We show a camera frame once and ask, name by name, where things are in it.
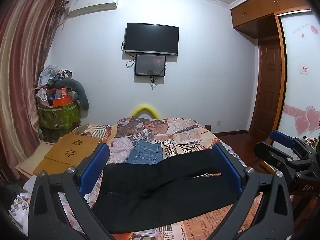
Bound striped red curtain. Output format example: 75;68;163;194
0;0;70;182

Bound white heart-print wardrobe door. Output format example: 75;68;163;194
272;7;320;153

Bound white air conditioner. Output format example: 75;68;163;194
67;0;120;18

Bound yellow curved headboard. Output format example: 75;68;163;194
132;104;161;119

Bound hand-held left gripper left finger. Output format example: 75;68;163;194
27;143;118;240

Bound brown wooden door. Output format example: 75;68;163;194
249;36;283;136

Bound wooden lap desk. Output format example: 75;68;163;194
33;133;101;176

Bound blue jeans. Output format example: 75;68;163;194
125;139;164;165

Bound orange box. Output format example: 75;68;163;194
51;97;73;107

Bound black wall television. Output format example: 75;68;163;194
124;23;180;56

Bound pile of clutter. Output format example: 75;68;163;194
36;64;74;107

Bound grey long pillow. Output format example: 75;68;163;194
54;78;90;111

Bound black pants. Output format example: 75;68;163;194
91;148;241;234

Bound bed with printed cover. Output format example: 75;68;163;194
57;116;267;240

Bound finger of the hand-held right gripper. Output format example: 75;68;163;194
253;141;310;174
269;130;308;153

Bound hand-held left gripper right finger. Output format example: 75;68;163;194
209;142;294;240

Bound wooden overhead cabinet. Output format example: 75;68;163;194
230;0;316;40

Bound small black wall monitor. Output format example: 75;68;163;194
135;53;167;77

